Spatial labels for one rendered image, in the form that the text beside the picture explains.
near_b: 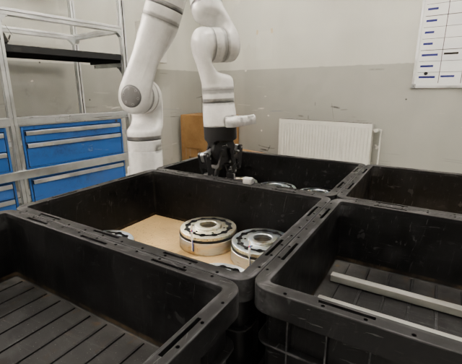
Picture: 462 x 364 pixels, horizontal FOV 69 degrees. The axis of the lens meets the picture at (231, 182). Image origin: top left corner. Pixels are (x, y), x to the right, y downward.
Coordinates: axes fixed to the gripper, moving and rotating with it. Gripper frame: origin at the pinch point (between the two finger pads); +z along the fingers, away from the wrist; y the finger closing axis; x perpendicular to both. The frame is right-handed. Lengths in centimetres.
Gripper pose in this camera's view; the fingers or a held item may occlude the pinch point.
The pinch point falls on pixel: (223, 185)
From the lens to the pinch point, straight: 80.7
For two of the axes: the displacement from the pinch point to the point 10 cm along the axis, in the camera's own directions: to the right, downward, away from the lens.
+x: 7.9, 1.2, -6.0
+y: -6.1, 2.3, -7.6
